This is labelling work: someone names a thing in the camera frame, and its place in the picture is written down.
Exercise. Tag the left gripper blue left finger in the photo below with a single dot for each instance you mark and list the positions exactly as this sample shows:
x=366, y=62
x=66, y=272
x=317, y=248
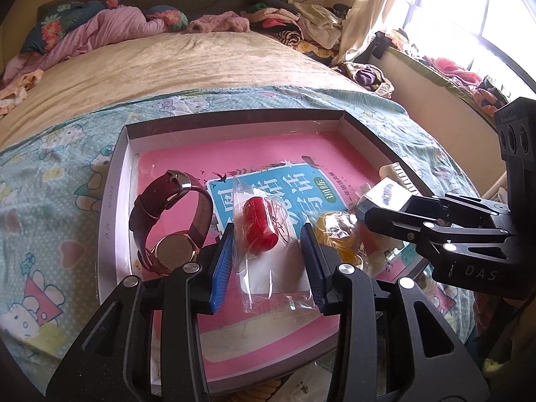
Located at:
x=221, y=263

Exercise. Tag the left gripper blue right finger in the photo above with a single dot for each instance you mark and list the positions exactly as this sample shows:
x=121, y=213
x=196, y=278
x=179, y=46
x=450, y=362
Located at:
x=317, y=269

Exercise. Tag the red ball earrings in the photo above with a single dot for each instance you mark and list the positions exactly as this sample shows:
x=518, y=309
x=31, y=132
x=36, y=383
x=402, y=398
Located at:
x=268, y=260

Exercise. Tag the yellow bangles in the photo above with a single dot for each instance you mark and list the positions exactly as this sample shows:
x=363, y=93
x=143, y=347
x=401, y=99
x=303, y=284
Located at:
x=343, y=231

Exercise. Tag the maroon leather strap wristwatch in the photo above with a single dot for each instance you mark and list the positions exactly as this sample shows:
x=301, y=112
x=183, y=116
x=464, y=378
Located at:
x=170, y=221

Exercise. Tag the cream plastic hair claw clip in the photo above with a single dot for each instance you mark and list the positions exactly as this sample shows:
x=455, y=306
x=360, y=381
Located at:
x=395, y=172

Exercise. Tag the small stud earrings card bag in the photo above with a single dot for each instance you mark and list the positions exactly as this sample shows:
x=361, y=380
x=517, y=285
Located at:
x=308, y=383

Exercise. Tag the shallow dark cardboard box tray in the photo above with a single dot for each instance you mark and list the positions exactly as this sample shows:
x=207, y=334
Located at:
x=117, y=252

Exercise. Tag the clothes on window ledge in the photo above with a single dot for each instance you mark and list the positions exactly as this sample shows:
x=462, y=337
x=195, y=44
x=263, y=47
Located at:
x=478, y=92

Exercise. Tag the hello kitty teal blanket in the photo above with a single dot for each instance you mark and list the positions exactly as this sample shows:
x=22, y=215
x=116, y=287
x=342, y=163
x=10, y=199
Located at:
x=52, y=184

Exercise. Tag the bag stuffed with clothes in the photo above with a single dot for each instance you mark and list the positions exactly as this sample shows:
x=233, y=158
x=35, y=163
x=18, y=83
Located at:
x=369, y=77

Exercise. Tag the beige bed sheet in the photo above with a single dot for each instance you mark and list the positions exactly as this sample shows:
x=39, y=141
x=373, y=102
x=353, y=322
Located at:
x=166, y=63

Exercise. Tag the pink fuzzy garment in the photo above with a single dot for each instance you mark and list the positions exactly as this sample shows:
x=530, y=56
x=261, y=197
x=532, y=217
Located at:
x=226, y=22

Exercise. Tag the pile of mixed clothes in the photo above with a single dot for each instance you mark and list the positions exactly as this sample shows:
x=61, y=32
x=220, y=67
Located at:
x=313, y=30

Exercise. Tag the pink crumpled quilt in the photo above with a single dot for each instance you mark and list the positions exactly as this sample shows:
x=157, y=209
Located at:
x=108, y=27

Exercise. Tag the peach child garment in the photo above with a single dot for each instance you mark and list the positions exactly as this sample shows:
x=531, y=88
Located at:
x=15, y=93

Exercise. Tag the cream curtain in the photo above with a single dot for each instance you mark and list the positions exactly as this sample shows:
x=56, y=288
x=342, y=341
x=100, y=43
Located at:
x=363, y=19

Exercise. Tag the floral dark blue pillow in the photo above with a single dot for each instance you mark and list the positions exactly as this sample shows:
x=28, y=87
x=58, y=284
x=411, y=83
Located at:
x=64, y=18

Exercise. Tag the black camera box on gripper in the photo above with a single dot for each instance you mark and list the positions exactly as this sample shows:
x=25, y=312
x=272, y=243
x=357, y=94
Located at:
x=515, y=124

